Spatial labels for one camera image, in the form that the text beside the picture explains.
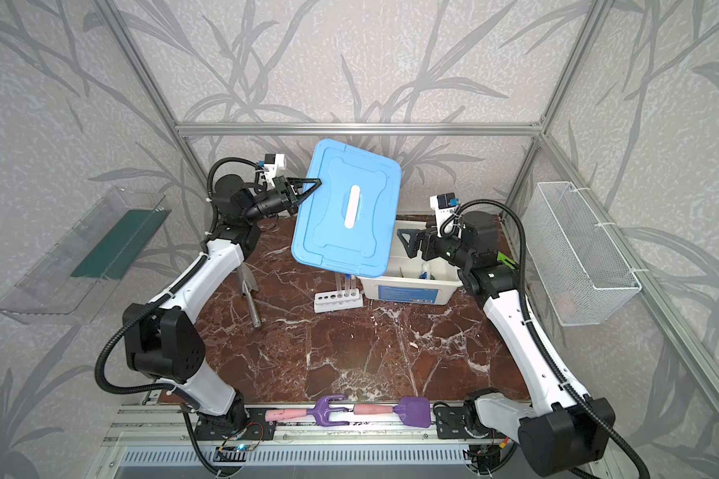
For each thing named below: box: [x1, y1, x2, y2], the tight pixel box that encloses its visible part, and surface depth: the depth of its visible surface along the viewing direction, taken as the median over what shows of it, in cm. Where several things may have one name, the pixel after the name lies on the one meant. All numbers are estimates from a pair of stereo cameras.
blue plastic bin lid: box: [290, 138, 402, 279], surface depth 74 cm
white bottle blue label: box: [420, 262, 431, 281], surface depth 98 cm
